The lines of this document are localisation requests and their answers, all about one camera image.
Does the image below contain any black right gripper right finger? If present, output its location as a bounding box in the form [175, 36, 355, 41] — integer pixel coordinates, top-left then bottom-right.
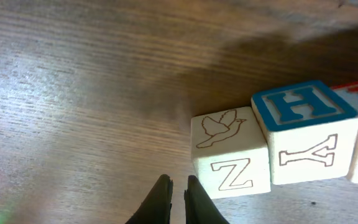
[184, 175, 229, 224]

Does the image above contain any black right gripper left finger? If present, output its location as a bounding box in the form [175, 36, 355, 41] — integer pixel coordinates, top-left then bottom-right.
[126, 174, 173, 224]

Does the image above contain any wooden block blue L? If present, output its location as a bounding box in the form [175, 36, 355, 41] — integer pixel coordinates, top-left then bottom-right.
[251, 80, 358, 185]

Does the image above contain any wooden block ice cream picture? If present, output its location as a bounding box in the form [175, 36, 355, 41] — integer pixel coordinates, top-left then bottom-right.
[191, 106, 271, 199]

